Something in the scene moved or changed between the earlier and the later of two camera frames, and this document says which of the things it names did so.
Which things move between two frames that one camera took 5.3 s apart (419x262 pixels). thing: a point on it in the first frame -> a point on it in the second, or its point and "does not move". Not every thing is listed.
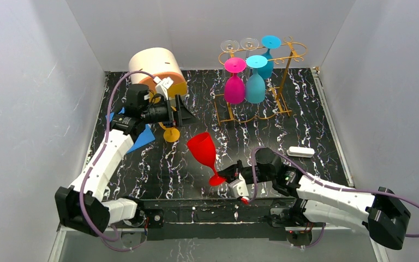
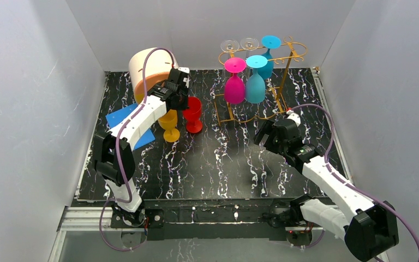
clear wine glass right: [249, 44] does not move
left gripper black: [175, 114] -> [180, 97]
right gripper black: [238, 172] -> [268, 136]
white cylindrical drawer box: [159, 62] does not move
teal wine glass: [269, 42] does not move
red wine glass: [202, 147] -> [194, 125]
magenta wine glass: [234, 85] does not move
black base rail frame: [213, 219] does not move
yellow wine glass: [171, 135] does not move
